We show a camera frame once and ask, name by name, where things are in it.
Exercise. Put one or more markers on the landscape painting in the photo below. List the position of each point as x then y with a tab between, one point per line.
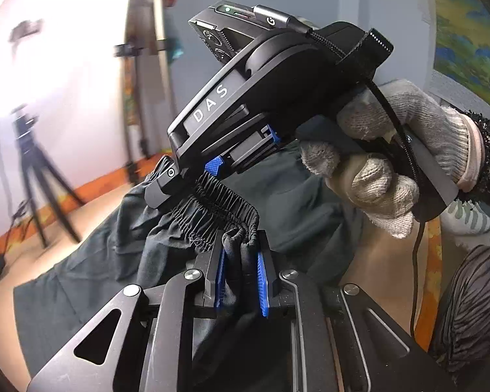
465	41

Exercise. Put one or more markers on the black pants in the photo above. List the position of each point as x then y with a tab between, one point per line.
106	253

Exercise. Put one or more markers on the person's right hand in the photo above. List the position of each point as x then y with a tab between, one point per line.
412	102

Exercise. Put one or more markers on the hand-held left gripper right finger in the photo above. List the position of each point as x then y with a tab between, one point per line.
263	286

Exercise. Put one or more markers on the small black tripod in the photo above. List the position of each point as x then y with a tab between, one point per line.
28	151

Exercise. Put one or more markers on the green patterned white blanket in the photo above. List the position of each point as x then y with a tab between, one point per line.
473	220

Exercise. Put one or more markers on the tall grey tripod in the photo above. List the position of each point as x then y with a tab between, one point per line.
141	90

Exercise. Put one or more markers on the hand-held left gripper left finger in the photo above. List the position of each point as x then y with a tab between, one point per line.
219	277

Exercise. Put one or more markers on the dark striped garment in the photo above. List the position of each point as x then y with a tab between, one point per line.
469	314

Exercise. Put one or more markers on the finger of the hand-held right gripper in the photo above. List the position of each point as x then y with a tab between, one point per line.
163	183
213	166

